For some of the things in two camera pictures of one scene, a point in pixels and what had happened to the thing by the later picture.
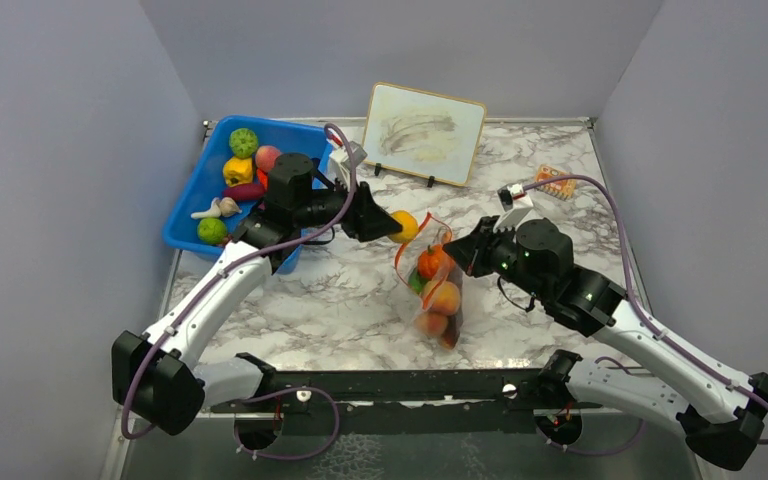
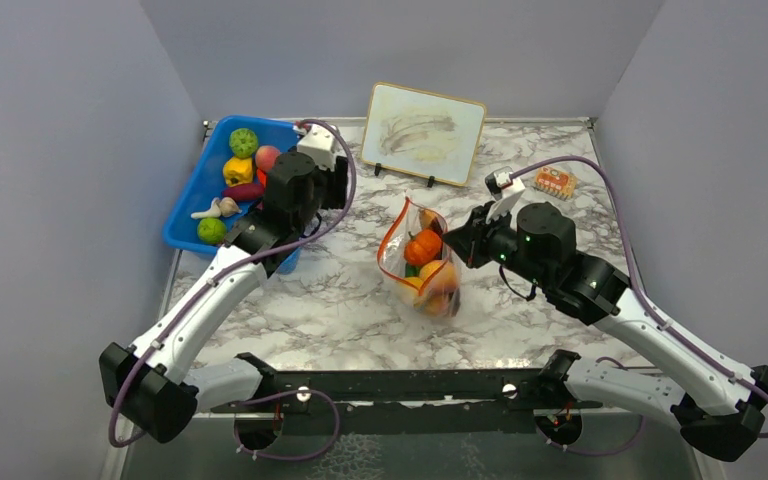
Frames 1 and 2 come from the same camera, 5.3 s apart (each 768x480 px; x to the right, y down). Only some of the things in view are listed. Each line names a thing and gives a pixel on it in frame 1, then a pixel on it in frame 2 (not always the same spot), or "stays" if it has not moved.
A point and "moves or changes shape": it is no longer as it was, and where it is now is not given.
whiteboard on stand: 423,133 stays
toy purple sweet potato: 244,192 stays
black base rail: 394,402 stays
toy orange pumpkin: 433,261 -> 422,248
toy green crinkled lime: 212,230 stays
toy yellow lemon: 409,229 -> 412,290
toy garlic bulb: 228,207 stays
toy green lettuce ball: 243,142 stays
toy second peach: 266,157 stays
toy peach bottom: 442,297 -> 444,280
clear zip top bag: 425,263 moves or changes shape
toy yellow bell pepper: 238,171 stays
